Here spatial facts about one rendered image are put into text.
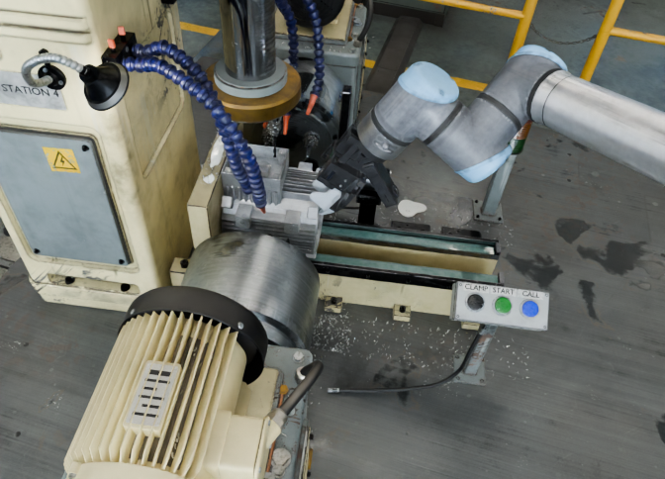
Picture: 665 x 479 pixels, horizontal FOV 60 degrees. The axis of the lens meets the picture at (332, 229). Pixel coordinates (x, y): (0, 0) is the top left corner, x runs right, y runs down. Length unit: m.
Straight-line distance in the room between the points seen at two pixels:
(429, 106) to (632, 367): 0.81
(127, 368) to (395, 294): 0.80
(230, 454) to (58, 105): 0.62
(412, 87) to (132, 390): 0.60
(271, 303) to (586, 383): 0.76
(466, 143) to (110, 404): 0.64
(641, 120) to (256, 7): 0.58
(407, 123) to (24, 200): 0.71
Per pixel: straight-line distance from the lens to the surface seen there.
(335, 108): 1.40
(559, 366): 1.41
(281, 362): 0.87
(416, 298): 1.35
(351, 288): 1.33
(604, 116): 0.91
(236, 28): 0.99
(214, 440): 0.65
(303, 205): 1.19
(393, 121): 0.97
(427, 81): 0.94
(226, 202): 1.20
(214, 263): 0.99
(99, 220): 1.17
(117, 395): 0.66
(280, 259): 1.00
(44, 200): 1.19
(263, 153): 1.24
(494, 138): 0.98
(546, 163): 1.91
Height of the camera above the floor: 1.91
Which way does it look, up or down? 46 degrees down
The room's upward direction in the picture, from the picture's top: 5 degrees clockwise
